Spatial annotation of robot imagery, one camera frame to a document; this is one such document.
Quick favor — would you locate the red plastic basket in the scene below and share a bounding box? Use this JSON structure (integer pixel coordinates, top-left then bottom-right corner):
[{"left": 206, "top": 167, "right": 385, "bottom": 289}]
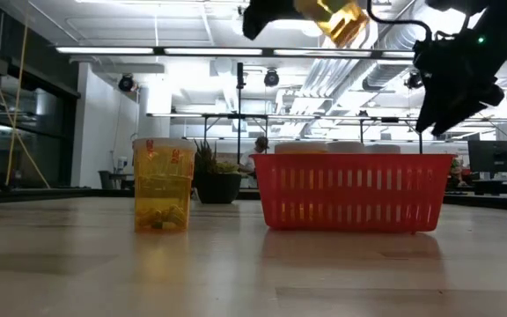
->
[{"left": 250, "top": 152, "right": 457, "bottom": 234}]

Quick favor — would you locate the black background workstation frame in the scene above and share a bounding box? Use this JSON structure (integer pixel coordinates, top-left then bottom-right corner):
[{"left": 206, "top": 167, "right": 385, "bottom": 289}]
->
[{"left": 146, "top": 112, "right": 507, "bottom": 154}]

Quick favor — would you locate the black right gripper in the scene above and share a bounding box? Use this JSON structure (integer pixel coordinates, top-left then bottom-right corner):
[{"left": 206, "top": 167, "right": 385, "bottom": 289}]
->
[{"left": 412, "top": 26, "right": 506, "bottom": 136}]

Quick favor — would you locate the silver ventilation duct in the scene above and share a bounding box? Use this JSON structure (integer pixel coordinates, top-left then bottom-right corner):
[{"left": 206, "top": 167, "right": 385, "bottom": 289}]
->
[{"left": 361, "top": 21, "right": 417, "bottom": 92}]

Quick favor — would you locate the person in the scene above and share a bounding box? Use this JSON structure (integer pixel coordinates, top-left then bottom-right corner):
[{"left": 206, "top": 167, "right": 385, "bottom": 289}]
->
[{"left": 239, "top": 135, "right": 271, "bottom": 177}]

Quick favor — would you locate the black computer monitor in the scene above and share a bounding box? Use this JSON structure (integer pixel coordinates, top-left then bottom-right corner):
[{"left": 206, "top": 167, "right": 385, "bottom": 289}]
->
[{"left": 467, "top": 139, "right": 507, "bottom": 180}]

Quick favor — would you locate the long ceiling light strip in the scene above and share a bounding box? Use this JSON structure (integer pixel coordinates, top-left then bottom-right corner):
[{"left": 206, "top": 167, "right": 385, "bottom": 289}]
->
[
  {"left": 164, "top": 47, "right": 264, "bottom": 57},
  {"left": 55, "top": 46, "right": 155, "bottom": 56},
  {"left": 273, "top": 48, "right": 372, "bottom": 58}
]

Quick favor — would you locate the potted green succulent plant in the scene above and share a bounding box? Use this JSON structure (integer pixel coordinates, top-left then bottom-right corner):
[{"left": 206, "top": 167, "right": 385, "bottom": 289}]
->
[{"left": 193, "top": 138, "right": 244, "bottom": 205}]

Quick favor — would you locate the black tripod stand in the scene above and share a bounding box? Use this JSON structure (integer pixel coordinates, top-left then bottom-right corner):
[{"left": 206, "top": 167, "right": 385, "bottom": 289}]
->
[{"left": 234, "top": 61, "right": 246, "bottom": 166}]

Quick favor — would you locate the amber pill bottle red print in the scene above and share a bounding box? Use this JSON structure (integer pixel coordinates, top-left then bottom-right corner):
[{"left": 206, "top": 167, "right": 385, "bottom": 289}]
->
[{"left": 132, "top": 136, "right": 198, "bottom": 233}]

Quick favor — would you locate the yellow cable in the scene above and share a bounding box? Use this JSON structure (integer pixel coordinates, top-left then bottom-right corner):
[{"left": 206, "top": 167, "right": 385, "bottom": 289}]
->
[{"left": 0, "top": 0, "right": 51, "bottom": 189}]

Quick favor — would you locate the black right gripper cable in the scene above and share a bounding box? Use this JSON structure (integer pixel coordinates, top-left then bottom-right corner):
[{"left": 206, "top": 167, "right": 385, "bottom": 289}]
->
[{"left": 365, "top": 0, "right": 434, "bottom": 43}]

